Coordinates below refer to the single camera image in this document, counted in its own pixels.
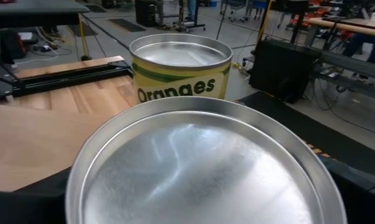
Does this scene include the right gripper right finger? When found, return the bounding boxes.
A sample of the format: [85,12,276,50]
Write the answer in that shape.
[316,154,375,224]

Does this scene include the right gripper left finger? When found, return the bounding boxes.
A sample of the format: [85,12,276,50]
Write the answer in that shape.
[0,166,75,224]

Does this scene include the yellow carrots can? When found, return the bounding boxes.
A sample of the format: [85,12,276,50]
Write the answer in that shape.
[65,95,349,224]

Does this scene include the yellow oranges can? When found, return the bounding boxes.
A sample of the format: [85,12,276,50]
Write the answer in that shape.
[129,33,234,105]

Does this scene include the large black floor mat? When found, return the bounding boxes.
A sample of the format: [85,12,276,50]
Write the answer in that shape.
[235,91,375,178]

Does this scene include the grey aluminium beam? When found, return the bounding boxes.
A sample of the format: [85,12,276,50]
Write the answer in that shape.
[313,49,375,82]

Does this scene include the person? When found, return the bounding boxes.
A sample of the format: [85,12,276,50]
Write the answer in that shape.
[343,32,375,65]
[186,0,197,21]

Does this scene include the black box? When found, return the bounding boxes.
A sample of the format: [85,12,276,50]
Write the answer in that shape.
[249,39,322,104]

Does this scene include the wooden bench top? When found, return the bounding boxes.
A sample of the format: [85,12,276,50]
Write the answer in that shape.
[304,17,375,40]

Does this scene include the yellow pole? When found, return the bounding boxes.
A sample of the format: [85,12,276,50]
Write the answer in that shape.
[77,14,92,62]

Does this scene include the black workbench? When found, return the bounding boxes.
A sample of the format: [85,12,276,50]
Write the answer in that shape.
[0,0,90,66]

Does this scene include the small black floor mat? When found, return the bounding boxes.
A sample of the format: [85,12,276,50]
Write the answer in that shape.
[108,17,147,33]

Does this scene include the black cabinet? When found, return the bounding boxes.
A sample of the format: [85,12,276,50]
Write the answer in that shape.
[135,0,159,28]

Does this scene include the office chair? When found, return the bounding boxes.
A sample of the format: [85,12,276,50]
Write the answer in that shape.
[220,0,250,22]

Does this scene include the black rolling stand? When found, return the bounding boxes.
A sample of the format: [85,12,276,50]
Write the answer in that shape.
[158,0,206,33]

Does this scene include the black floor cable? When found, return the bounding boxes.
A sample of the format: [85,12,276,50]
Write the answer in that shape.
[311,77,375,138]

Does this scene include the black table edge rail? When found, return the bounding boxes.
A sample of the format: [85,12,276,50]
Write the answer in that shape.
[0,60,134,102]

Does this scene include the white floor cable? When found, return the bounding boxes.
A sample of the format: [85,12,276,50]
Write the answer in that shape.
[12,46,73,68]

